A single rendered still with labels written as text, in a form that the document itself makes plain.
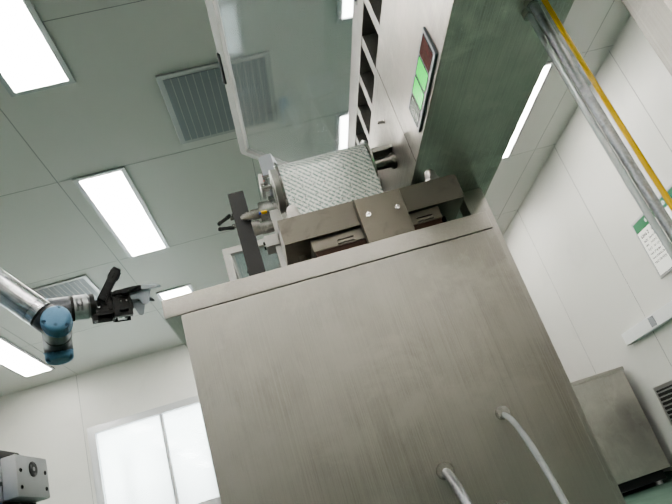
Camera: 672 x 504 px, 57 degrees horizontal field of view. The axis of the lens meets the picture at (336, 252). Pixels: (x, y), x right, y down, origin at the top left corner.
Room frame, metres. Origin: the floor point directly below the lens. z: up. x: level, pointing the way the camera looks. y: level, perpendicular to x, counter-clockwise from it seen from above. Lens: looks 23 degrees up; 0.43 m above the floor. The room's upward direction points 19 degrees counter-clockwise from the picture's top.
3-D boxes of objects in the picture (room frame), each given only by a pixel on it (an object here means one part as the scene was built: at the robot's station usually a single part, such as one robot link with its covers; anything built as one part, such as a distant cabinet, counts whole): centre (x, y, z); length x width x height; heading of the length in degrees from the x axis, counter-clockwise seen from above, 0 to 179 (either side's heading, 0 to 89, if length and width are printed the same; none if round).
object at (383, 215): (1.18, -0.12, 0.96); 0.10 x 0.03 x 0.11; 98
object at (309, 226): (1.27, -0.09, 1.00); 0.40 x 0.16 x 0.06; 98
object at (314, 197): (1.38, -0.04, 1.11); 0.23 x 0.01 x 0.18; 98
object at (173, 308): (2.36, 0.19, 0.88); 2.52 x 0.66 x 0.04; 8
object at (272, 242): (1.45, 0.14, 1.05); 0.06 x 0.05 x 0.31; 98
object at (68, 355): (1.59, 0.82, 1.12); 0.11 x 0.08 x 0.11; 29
